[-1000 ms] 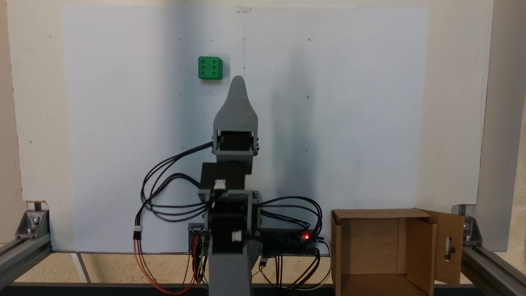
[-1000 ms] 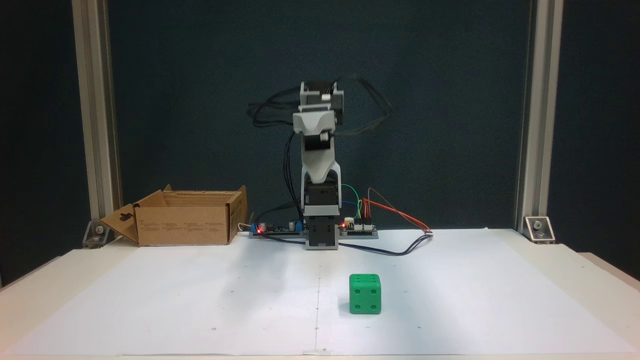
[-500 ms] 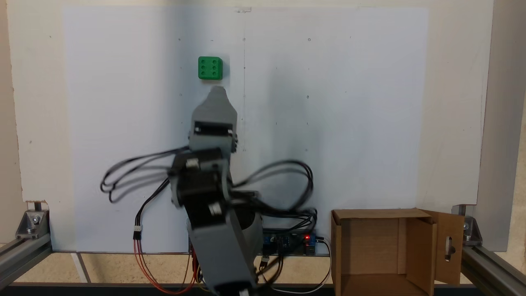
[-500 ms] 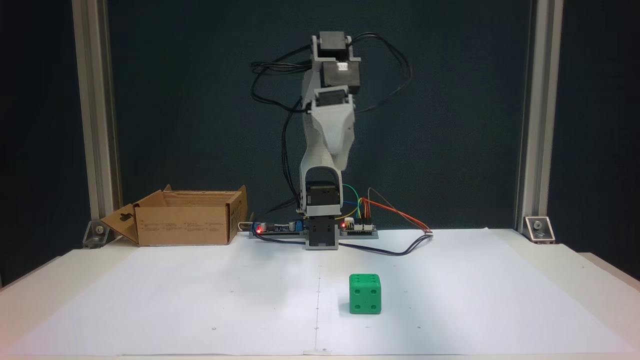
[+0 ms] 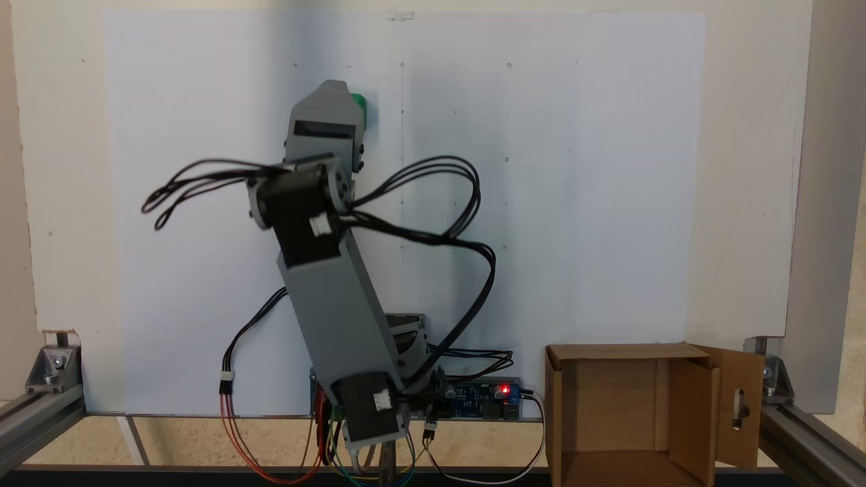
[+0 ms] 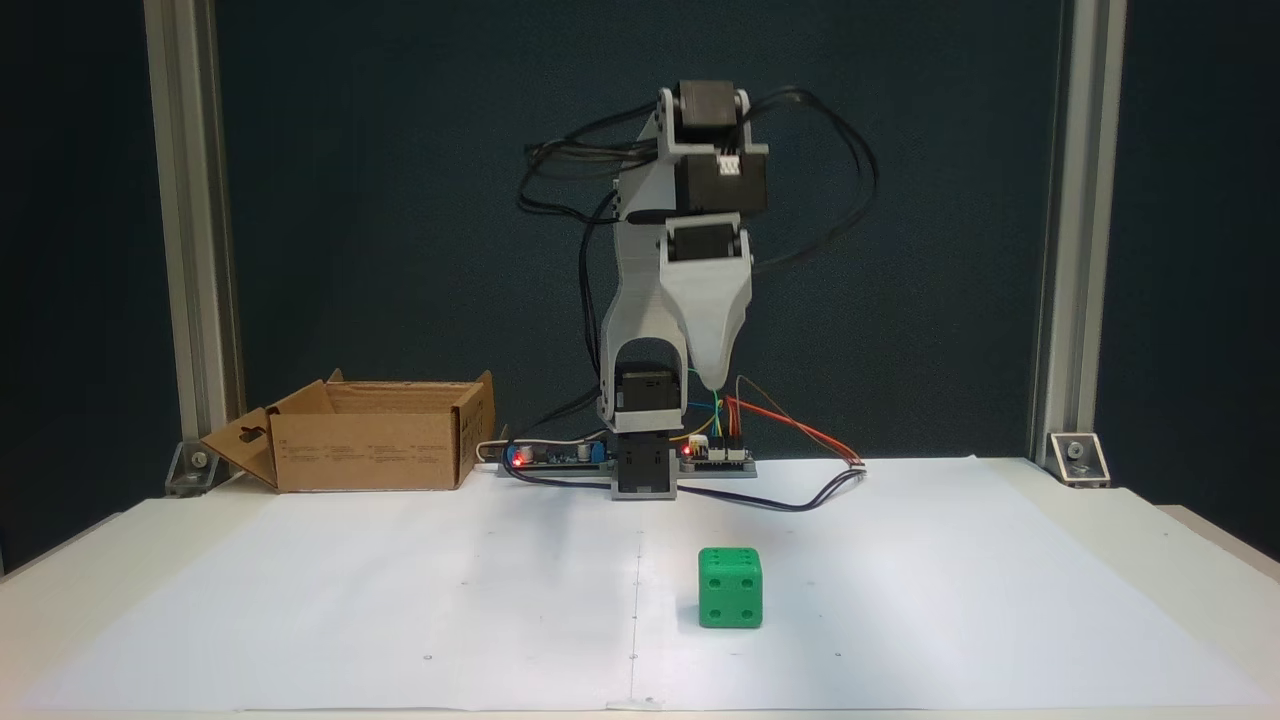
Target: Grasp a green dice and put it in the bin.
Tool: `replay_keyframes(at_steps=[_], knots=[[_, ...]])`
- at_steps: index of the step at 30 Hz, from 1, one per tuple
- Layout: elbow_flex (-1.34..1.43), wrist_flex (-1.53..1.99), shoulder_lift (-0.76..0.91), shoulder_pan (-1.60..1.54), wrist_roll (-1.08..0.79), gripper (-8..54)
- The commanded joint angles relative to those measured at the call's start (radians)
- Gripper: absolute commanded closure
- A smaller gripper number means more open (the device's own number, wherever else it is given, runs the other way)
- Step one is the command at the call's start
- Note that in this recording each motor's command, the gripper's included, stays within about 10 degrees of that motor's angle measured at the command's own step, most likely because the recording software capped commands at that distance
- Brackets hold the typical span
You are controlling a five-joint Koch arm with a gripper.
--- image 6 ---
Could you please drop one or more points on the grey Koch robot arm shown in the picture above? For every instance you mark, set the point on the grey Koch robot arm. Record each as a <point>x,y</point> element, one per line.
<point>640,300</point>

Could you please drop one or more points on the green dice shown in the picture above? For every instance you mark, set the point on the green dice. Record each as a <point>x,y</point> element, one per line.
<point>730,590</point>

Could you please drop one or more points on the brown cardboard box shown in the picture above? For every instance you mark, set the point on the brown cardboard box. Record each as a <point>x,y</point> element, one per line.
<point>370,455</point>

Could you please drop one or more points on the small circuit board with pins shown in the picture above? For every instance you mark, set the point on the small circuit board with pins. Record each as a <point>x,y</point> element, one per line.
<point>735,458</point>

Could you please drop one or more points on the circuit board with blue capacitor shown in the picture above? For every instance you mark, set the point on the circuit board with blue capacitor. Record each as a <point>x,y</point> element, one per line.
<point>550,462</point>

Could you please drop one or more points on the aluminium corner bracket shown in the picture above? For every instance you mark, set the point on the aluminium corner bracket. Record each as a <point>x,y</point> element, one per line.
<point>1080,460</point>
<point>195,470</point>

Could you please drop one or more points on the aluminium frame post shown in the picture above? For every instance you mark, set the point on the aluminium frame post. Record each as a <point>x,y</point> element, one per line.
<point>190,200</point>
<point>1080,200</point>

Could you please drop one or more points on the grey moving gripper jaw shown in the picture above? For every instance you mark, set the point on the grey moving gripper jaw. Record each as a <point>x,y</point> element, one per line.
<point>708,320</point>

